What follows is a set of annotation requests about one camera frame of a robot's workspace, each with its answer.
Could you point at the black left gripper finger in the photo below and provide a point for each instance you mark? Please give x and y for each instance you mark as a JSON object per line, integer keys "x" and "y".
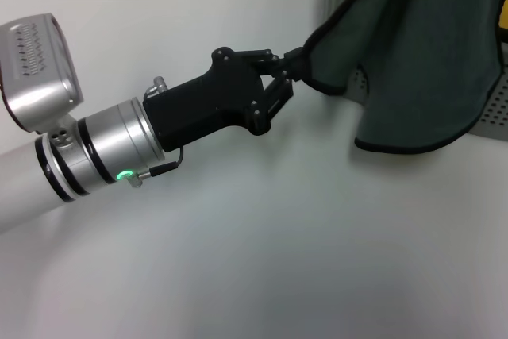
{"x": 262, "y": 60}
{"x": 278, "y": 97}

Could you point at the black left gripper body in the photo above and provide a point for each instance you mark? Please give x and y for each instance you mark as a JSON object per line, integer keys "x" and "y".
{"x": 206, "y": 105}

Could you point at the dark green towel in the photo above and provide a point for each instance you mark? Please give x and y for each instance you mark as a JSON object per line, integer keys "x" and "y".
{"x": 416, "y": 57}

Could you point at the yellow towel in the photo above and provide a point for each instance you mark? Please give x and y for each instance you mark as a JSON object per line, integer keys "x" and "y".
{"x": 504, "y": 17}

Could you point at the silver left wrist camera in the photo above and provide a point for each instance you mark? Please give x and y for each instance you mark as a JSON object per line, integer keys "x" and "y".
{"x": 35, "y": 77}

